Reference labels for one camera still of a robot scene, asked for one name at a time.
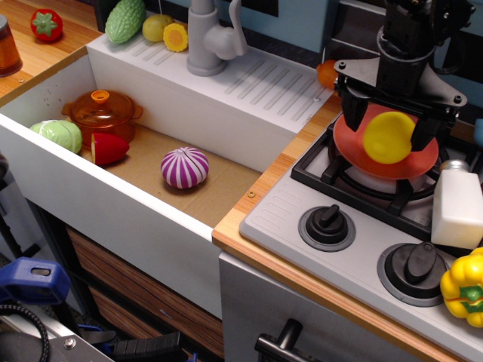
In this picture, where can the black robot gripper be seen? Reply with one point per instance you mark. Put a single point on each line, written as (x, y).
(401, 77)

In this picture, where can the yellow toy lemon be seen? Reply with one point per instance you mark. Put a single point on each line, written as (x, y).
(387, 137)

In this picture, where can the pink plastic plate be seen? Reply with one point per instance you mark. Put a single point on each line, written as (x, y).
(349, 144)

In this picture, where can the orange toy fruit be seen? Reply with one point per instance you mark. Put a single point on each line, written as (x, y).
(327, 75)

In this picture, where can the black stove grate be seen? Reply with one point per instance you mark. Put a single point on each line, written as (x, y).
(393, 202)

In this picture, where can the white salt shaker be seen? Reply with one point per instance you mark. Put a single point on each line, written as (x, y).
(457, 207)

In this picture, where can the black left stove knob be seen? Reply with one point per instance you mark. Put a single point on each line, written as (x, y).
(327, 229)

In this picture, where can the black stove knob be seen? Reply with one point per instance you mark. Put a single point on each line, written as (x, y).
(327, 229)
(412, 273)

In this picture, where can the grey toy stove top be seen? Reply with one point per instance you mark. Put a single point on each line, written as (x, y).
(369, 237)

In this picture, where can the black right stove knob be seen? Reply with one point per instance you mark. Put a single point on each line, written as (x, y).
(412, 273)

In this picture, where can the yellow toy bell pepper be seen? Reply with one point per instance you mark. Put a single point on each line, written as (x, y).
(461, 288)

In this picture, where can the grey toy faucet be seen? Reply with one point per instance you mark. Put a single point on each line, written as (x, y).
(210, 44)

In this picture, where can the purple striped toy onion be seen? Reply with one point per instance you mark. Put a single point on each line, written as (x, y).
(185, 167)

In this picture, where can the yellow toy corn slice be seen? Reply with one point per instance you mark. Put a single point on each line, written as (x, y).
(176, 37)

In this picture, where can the yellow toy potato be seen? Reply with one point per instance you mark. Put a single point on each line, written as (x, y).
(154, 26)

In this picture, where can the white toy sink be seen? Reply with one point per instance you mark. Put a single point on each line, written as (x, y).
(241, 119)

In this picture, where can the green toy bitter gourd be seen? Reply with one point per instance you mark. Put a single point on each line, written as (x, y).
(125, 20)

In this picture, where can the red toy apple half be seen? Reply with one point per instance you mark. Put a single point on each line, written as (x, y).
(107, 148)

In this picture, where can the orange transparent toy pot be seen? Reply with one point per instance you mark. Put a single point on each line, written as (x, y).
(104, 111)

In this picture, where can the green toy cabbage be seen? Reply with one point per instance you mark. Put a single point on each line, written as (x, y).
(62, 132)

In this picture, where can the red toy tomato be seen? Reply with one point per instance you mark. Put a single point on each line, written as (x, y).
(46, 25)

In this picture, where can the amber glass jar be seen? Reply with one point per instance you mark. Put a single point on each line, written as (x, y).
(10, 57)

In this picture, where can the blue clamp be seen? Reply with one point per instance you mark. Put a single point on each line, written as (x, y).
(34, 282)

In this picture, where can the black oven door handle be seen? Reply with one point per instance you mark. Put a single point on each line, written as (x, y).
(281, 348)

